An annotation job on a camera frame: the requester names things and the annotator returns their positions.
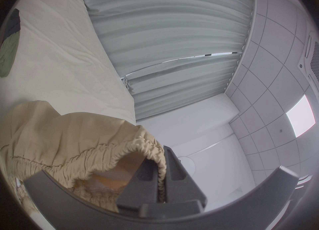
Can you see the green garment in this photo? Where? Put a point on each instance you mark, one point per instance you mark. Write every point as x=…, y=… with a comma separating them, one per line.
x=8, y=54

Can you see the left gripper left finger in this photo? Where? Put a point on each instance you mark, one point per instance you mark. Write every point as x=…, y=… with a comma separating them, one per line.
x=144, y=189

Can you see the pale green curtain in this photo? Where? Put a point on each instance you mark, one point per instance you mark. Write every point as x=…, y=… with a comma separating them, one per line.
x=162, y=12
x=179, y=87

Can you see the tan shorts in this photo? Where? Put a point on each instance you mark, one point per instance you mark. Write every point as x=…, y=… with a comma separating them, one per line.
x=62, y=136

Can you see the ceiling light panel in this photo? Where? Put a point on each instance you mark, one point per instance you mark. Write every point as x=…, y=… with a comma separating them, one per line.
x=300, y=115

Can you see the black garment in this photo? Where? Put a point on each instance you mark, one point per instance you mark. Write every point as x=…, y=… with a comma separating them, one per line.
x=13, y=23

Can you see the bed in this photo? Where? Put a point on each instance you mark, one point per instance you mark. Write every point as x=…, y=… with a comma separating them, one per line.
x=49, y=49

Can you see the ceiling air conditioner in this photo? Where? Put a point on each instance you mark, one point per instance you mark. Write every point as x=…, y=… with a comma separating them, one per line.
x=311, y=57

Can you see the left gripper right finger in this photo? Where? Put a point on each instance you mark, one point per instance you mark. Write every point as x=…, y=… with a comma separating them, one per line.
x=182, y=189

